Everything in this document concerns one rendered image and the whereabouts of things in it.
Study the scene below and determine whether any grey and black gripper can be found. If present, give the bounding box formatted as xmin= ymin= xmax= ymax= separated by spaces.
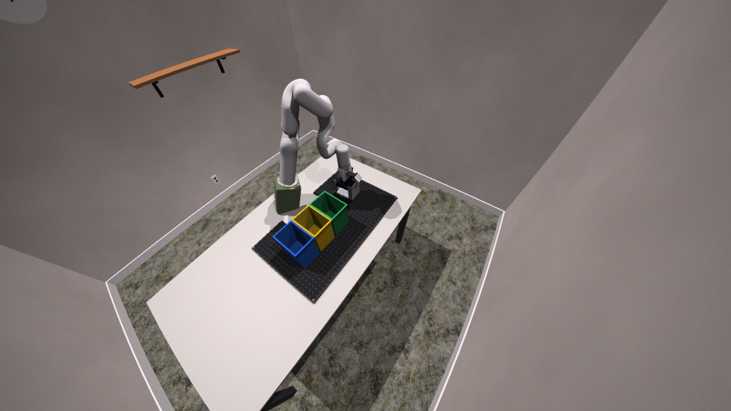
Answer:
xmin=338 ymin=164 xmax=353 ymax=189

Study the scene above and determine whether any blue open-top bin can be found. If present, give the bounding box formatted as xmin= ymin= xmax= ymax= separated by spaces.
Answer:
xmin=273 ymin=220 xmax=320 ymax=269

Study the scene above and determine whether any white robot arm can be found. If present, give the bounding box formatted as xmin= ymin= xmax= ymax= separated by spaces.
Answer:
xmin=277 ymin=79 xmax=350 ymax=188

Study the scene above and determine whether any yellow bin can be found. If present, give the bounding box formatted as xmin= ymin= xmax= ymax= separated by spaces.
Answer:
xmin=292 ymin=205 xmax=335 ymax=251

